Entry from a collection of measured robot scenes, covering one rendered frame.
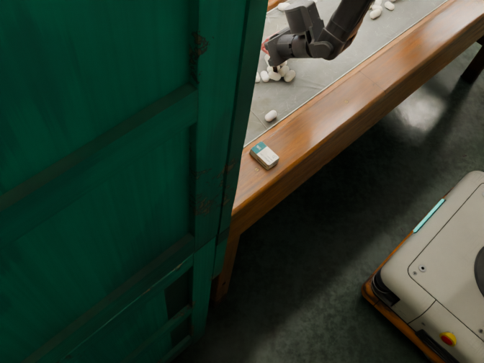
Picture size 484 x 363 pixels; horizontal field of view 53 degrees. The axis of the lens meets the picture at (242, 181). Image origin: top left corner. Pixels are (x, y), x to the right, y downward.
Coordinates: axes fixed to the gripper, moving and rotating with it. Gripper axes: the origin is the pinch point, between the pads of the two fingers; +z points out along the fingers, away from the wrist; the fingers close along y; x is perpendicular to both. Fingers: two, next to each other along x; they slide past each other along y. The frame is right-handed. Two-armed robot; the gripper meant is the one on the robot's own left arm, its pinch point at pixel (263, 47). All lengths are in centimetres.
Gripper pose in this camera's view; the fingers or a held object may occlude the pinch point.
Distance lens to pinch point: 131.8
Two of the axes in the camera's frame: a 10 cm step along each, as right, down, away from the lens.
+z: -5.8, -2.0, 7.9
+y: -7.4, 5.4, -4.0
